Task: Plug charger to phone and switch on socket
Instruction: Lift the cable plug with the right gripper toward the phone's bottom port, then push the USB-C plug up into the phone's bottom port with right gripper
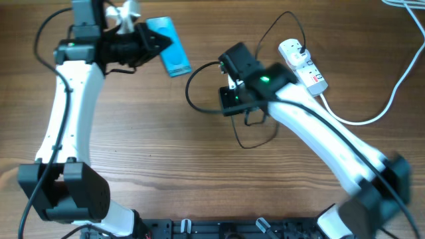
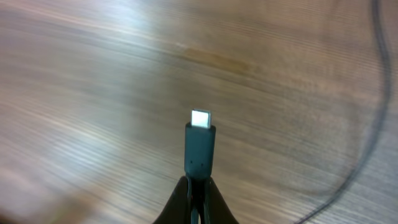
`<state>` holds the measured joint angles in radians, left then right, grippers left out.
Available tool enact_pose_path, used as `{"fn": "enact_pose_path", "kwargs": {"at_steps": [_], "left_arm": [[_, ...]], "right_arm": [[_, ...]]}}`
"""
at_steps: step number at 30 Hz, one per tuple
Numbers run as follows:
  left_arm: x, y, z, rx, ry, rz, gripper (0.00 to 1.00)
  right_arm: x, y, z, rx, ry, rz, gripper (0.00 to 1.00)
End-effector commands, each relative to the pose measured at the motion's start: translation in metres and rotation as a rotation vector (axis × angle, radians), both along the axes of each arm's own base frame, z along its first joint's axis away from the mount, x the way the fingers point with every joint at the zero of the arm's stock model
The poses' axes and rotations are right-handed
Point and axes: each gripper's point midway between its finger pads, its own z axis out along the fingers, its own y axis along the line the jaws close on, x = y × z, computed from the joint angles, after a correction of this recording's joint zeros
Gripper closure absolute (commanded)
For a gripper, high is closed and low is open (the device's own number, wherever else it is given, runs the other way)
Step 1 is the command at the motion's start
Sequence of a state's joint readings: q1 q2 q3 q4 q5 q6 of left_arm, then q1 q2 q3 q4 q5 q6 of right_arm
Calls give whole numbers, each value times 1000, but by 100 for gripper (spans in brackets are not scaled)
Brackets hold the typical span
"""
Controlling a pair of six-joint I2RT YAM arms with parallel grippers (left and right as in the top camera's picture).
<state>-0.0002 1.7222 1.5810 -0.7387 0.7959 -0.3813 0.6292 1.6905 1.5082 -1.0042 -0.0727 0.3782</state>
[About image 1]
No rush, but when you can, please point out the blue screen Galaxy smartphone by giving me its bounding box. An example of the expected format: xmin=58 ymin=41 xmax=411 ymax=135
xmin=145 ymin=17 xmax=192 ymax=77

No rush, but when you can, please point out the black USB charging cable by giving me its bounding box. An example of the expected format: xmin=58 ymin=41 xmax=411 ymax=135
xmin=230 ymin=11 xmax=307 ymax=149

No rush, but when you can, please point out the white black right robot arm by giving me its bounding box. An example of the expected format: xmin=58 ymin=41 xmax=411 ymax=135
xmin=216 ymin=42 xmax=420 ymax=238

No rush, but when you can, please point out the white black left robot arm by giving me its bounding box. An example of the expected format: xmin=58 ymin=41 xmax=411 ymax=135
xmin=17 ymin=1 xmax=172 ymax=238

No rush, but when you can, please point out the white USB charger plug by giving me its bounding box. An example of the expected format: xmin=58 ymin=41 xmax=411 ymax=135
xmin=288 ymin=50 xmax=311 ymax=68

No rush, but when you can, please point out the white power strip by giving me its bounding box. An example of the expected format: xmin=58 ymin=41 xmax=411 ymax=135
xmin=278 ymin=39 xmax=328 ymax=97

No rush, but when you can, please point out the white power strip cord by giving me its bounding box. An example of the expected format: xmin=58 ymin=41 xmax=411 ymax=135
xmin=319 ymin=0 xmax=425 ymax=126

